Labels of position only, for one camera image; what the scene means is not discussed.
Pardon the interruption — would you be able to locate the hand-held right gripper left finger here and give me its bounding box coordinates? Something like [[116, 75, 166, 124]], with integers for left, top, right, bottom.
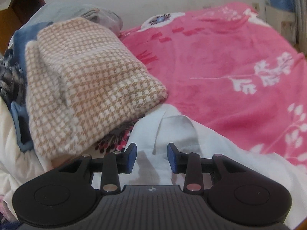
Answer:
[[58, 142, 138, 193]]

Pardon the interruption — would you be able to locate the blue denim garment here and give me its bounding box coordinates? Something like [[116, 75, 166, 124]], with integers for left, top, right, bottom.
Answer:
[[8, 21, 54, 152]]

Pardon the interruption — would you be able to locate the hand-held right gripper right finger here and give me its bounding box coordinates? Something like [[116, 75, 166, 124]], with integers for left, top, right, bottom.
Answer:
[[167, 142, 243, 193]]

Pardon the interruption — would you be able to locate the white water dispenser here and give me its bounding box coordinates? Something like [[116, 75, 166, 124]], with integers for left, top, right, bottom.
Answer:
[[265, 5, 300, 44]]

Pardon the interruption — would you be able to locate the pale blue grey cloth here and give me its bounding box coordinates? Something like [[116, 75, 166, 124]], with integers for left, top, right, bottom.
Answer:
[[24, 1, 123, 37]]

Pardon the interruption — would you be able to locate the wooden door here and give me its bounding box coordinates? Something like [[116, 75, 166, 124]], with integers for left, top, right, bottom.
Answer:
[[0, 0, 46, 55]]

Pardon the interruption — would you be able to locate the white button shirt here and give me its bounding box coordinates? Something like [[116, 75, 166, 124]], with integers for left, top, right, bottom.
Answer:
[[91, 104, 307, 230]]

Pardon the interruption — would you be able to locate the pink floral blanket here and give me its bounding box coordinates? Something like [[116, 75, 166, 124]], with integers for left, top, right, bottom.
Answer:
[[95, 2, 307, 170]]

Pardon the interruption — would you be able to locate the beige checked woolen coat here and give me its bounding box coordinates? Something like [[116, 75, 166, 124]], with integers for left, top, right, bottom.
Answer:
[[25, 17, 168, 161]]

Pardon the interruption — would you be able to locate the white thick garment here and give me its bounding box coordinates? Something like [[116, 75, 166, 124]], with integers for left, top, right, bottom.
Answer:
[[0, 98, 53, 221]]

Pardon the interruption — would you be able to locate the dark plaid shirt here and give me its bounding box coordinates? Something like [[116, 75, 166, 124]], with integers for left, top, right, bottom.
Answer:
[[0, 49, 27, 111]]

